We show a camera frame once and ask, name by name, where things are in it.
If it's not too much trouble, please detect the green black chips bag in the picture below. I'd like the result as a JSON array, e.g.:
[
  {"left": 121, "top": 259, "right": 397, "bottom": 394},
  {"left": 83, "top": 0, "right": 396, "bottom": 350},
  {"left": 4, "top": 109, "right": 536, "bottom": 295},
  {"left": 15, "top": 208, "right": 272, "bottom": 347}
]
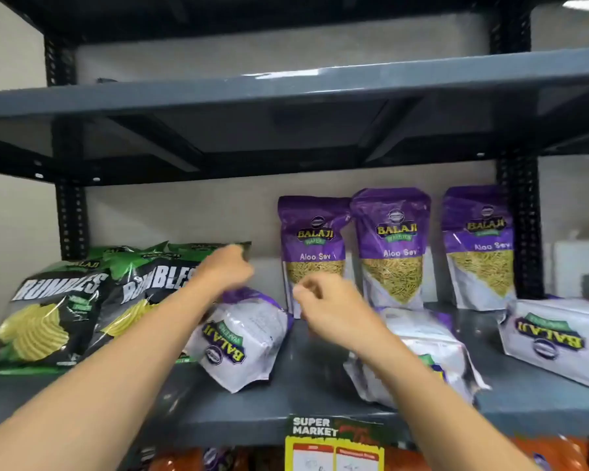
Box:
[
  {"left": 82, "top": 254, "right": 213, "bottom": 364},
  {"left": 85, "top": 244, "right": 146, "bottom": 263},
  {"left": 0, "top": 259, "right": 112, "bottom": 376},
  {"left": 142, "top": 241, "right": 252, "bottom": 264}
]

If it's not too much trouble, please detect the person's left forearm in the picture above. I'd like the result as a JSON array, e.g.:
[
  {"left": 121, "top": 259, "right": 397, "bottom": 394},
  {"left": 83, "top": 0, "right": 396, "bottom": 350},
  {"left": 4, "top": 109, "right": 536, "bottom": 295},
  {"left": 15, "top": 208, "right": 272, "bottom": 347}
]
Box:
[{"left": 0, "top": 278, "right": 226, "bottom": 471}]

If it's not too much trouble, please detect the orange snack packet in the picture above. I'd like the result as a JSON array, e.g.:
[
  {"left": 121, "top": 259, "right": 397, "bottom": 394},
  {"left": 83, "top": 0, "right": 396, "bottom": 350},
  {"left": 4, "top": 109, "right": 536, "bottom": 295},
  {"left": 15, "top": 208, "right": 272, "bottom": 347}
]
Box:
[
  {"left": 149, "top": 446, "right": 249, "bottom": 471},
  {"left": 509, "top": 436, "right": 589, "bottom": 471},
  {"left": 385, "top": 445, "right": 436, "bottom": 471}
]

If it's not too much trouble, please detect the person's right forearm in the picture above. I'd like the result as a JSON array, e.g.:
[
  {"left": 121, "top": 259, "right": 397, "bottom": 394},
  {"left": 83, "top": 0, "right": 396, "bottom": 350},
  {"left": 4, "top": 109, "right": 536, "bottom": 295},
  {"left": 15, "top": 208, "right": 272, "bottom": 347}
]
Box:
[{"left": 353, "top": 333, "right": 542, "bottom": 471}]

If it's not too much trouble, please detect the yellow black shelf label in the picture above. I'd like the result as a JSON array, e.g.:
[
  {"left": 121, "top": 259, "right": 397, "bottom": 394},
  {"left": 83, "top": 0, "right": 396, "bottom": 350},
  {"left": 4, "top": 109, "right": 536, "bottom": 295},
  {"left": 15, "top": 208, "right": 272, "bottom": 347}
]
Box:
[{"left": 284, "top": 415, "right": 386, "bottom": 471}]

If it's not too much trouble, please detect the person's left hand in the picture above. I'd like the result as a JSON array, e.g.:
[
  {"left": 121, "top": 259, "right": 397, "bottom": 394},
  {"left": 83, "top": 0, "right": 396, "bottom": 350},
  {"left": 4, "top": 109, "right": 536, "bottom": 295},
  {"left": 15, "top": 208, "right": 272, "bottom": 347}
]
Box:
[{"left": 195, "top": 244, "right": 255, "bottom": 296}]

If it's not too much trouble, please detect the group of purple snack packets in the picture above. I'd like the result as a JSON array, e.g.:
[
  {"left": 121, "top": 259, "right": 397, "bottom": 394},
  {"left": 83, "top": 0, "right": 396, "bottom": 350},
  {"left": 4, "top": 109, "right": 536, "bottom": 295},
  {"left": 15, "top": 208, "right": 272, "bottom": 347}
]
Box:
[{"left": 183, "top": 184, "right": 589, "bottom": 409}]

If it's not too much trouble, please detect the person's right hand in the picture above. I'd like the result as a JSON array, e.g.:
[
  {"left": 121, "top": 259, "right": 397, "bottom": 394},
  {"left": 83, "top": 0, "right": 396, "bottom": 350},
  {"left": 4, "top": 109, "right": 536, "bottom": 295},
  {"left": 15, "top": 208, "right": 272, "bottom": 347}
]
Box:
[{"left": 292, "top": 271, "right": 391, "bottom": 361}]

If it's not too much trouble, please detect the white box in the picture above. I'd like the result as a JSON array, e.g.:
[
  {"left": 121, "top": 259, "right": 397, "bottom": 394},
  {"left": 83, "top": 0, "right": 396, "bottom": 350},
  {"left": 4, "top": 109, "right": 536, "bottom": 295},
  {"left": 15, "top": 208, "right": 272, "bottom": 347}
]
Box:
[{"left": 544, "top": 239, "right": 589, "bottom": 301}]

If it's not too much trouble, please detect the grey metal shelf rack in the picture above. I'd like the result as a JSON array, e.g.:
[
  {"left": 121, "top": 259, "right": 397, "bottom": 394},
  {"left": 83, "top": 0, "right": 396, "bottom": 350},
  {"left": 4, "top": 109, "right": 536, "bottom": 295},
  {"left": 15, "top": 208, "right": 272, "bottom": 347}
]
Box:
[{"left": 0, "top": 0, "right": 589, "bottom": 471}]

